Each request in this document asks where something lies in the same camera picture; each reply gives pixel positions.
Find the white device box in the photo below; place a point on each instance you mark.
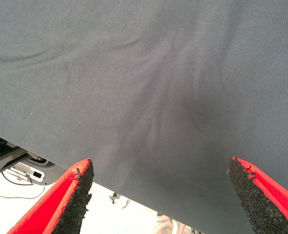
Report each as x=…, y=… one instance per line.
x=28, y=171

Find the dark grey table cloth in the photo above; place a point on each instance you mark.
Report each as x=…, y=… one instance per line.
x=143, y=73

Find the beige fabric object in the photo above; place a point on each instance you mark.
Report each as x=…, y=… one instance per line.
x=168, y=225

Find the small metal floor piece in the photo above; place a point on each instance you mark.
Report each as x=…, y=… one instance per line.
x=126, y=204

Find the small black floor clip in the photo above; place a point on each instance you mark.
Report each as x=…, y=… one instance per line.
x=114, y=197

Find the black base frame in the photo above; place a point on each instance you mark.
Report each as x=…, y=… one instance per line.
x=5, y=153

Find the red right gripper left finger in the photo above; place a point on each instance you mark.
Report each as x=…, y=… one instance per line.
x=53, y=207

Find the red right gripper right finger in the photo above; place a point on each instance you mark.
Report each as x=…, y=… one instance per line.
x=268, y=207

